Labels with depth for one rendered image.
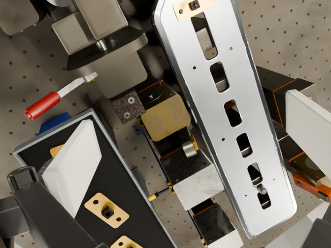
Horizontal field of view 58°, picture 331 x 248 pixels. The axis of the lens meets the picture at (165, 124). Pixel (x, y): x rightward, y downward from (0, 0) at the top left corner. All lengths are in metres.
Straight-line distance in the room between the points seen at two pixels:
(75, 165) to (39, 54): 0.78
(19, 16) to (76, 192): 0.41
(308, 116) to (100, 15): 0.32
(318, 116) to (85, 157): 0.13
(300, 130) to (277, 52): 0.95
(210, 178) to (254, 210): 0.31
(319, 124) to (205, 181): 0.51
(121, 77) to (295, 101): 0.41
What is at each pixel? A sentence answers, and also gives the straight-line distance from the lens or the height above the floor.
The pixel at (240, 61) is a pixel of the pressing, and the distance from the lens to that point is 0.72.
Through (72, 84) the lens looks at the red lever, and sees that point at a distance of 0.53.
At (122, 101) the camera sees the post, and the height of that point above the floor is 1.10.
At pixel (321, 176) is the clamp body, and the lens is 0.93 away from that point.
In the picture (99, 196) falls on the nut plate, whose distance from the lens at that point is 0.56.
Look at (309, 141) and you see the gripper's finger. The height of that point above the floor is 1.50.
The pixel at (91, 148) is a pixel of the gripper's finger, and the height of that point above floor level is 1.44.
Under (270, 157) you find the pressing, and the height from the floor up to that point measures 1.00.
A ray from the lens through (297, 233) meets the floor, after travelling 2.91.
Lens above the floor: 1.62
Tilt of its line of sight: 63 degrees down
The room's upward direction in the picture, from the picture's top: 144 degrees clockwise
